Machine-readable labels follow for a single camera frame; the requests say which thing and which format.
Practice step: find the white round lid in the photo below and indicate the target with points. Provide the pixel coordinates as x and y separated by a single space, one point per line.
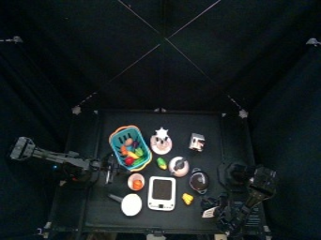
132 204

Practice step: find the grey frame clamp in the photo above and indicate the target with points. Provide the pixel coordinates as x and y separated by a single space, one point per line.
312 41
17 39
160 110
244 113
76 110

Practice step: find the yellow toy bell pepper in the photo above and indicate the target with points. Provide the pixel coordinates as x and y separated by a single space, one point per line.
188 199

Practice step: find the green toy vegetable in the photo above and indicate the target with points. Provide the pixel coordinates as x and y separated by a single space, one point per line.
140 152

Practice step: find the pink round toy plate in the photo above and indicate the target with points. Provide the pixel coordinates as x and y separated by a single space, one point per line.
161 149

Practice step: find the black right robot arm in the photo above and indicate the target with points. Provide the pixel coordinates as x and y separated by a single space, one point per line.
264 181

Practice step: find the orange toy carrot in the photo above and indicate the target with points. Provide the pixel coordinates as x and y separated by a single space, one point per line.
124 150

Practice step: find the white star-shaped toy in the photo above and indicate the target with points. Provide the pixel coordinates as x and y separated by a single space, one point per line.
163 132

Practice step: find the purple toy eggplant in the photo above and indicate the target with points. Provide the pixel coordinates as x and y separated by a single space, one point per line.
136 144

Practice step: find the green yellow toy corn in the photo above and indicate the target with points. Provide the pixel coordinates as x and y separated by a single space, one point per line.
163 163

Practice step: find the white toy induction cooker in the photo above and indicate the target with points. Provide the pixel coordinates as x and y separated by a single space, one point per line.
163 190

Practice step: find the red toy tomato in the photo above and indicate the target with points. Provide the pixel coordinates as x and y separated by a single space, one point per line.
130 161

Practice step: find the orange toy fruit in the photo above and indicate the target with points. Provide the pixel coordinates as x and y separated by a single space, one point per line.
137 185

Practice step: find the teal basket with orange rim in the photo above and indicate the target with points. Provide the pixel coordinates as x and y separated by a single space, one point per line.
120 137

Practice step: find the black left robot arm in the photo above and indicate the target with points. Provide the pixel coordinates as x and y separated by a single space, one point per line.
64 157

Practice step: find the beige toy egg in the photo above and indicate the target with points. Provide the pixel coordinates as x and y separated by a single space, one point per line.
129 142

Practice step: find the yellow toy vegetable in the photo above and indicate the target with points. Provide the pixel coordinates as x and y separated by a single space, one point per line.
133 154

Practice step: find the pink toy bowl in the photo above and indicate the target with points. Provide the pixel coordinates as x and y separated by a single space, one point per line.
133 177

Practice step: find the white toy kettle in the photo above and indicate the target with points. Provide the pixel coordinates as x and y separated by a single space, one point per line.
180 167

